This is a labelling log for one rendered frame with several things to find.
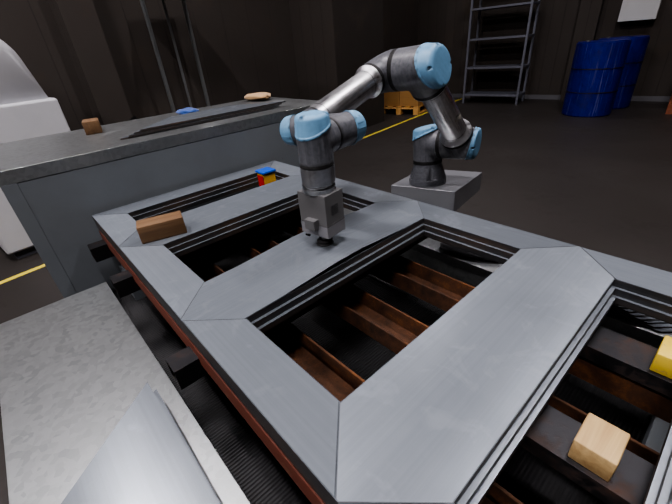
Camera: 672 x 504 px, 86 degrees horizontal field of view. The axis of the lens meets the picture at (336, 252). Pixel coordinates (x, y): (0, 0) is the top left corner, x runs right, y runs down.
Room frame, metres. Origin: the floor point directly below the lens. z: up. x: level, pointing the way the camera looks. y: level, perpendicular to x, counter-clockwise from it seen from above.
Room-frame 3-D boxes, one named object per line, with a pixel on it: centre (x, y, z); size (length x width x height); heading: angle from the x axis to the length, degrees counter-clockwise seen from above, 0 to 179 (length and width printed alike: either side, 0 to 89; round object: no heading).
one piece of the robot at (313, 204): (0.78, 0.03, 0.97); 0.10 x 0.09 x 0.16; 138
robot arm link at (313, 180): (0.79, 0.03, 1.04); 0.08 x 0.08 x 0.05
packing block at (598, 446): (0.28, -0.33, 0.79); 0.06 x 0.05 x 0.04; 130
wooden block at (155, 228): (0.95, 0.49, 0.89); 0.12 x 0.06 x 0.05; 114
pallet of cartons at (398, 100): (7.68, -1.77, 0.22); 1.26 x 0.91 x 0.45; 138
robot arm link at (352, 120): (0.87, -0.03, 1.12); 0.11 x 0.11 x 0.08; 49
